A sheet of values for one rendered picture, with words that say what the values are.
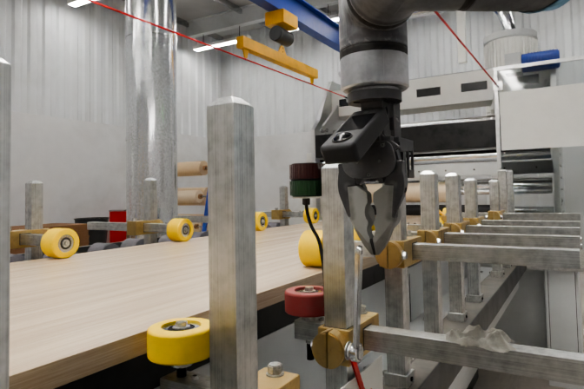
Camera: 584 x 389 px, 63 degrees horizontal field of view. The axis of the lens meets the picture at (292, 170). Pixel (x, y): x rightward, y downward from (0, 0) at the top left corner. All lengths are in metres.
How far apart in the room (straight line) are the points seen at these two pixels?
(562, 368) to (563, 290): 2.29
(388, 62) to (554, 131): 2.34
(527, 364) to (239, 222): 0.41
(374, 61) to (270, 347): 0.57
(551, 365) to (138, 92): 4.35
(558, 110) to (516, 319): 1.21
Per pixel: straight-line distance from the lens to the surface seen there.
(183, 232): 1.71
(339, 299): 0.71
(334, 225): 0.70
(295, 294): 0.77
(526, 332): 3.18
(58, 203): 8.93
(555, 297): 2.99
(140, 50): 4.81
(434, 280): 1.18
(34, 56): 8.99
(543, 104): 2.94
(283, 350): 0.99
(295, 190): 0.71
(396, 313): 0.95
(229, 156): 0.48
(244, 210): 0.49
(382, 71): 0.62
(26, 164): 8.65
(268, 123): 11.29
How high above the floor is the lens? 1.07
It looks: 3 degrees up
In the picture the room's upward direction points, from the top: 1 degrees counter-clockwise
